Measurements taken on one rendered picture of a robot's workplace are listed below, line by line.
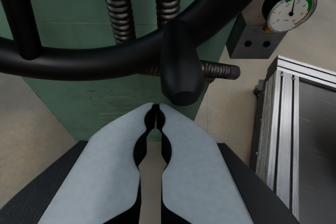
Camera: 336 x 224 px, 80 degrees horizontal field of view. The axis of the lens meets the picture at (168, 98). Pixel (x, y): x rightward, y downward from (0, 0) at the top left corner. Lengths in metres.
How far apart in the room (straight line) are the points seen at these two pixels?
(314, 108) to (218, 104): 0.37
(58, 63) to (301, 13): 0.31
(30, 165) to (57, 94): 0.44
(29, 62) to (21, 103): 0.92
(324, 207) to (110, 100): 0.67
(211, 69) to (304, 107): 0.64
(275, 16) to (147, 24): 0.20
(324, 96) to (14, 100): 1.30
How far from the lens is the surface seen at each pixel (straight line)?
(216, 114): 0.98
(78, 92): 0.55
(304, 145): 0.82
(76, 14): 0.39
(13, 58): 0.20
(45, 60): 0.19
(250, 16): 0.39
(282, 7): 0.33
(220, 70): 0.32
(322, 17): 1.90
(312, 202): 0.76
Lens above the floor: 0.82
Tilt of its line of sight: 57 degrees down
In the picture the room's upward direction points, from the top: 8 degrees clockwise
